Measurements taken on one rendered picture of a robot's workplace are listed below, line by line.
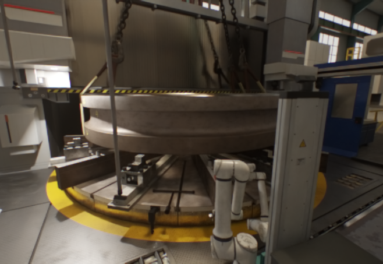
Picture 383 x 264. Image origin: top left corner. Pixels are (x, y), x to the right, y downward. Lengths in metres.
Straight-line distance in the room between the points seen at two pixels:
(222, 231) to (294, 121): 0.92
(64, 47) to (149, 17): 2.99
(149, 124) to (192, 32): 4.00
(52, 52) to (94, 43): 2.09
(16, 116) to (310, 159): 5.12
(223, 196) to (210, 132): 1.65
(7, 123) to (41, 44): 2.24
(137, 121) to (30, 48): 1.74
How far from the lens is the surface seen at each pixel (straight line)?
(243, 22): 7.50
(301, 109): 1.30
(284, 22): 6.77
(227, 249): 1.63
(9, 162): 5.94
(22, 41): 3.67
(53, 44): 3.62
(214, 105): 2.82
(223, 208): 1.50
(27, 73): 4.44
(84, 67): 5.45
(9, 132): 5.36
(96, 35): 5.60
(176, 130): 2.95
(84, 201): 3.61
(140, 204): 2.81
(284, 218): 1.50
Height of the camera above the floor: 1.76
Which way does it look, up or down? 11 degrees down
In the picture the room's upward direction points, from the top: straight up
